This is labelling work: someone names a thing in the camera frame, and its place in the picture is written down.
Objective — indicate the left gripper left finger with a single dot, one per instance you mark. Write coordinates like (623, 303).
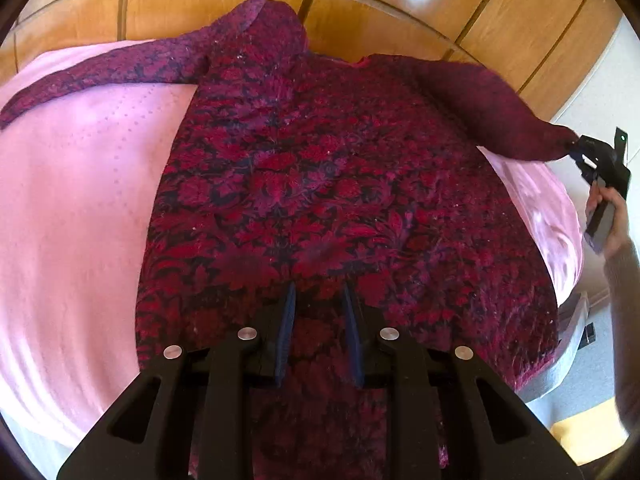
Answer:
(188, 404)

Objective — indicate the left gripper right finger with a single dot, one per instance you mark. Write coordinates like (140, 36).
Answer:
(449, 416)

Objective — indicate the dark red patterned sweater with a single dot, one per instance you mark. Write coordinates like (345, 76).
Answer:
(292, 168)

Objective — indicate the right forearm grey sleeve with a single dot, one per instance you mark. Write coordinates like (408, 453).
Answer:
(622, 272)

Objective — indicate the person right hand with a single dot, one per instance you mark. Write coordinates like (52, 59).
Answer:
(618, 237)

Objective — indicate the pink bed sheet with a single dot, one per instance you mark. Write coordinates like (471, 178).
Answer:
(78, 178)

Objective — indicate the grey bed frame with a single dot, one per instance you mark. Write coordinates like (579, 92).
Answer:
(572, 321)

